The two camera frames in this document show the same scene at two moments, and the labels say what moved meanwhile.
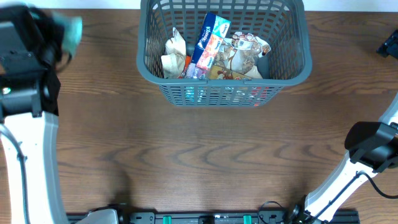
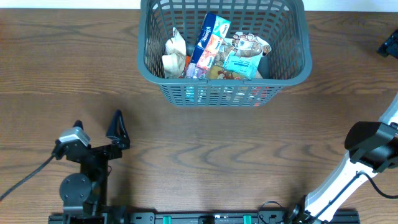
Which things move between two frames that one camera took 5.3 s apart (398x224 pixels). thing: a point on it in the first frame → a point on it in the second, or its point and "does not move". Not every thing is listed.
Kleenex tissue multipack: (208, 46) does not move
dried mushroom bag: (248, 50) does not move
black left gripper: (36, 14) → (122, 142)
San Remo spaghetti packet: (217, 72) does not move
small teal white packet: (73, 32) → (244, 67)
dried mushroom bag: (173, 62) does not move
